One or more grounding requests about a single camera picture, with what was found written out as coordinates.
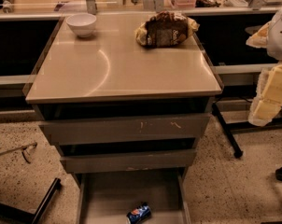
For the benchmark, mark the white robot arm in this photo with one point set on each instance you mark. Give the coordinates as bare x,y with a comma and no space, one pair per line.
268,101

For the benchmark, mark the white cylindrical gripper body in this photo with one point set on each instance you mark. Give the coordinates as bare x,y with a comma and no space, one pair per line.
280,37

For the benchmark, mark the grey drawer cabinet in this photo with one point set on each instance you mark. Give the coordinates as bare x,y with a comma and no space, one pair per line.
110,76

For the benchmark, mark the blue pepsi can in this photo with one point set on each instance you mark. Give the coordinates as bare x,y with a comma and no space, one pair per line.
139,214

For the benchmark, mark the grey middle drawer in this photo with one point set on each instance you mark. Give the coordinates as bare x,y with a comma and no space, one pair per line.
128,161

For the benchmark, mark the grey drawer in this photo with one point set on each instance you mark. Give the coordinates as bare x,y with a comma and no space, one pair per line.
128,161
107,198
126,129

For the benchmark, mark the black bar on floor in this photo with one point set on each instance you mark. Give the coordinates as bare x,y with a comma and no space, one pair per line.
26,217

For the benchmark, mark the white ceramic bowl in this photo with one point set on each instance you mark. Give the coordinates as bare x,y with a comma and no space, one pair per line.
81,24

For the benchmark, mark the grey top drawer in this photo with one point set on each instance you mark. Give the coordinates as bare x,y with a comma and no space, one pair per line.
126,129

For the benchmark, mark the grey metal floor tool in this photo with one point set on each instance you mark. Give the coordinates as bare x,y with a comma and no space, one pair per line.
24,151

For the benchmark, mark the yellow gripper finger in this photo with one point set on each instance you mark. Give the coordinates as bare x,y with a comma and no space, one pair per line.
261,113
273,88

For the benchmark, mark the grey bottom drawer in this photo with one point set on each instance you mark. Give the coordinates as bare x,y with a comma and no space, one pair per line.
107,198

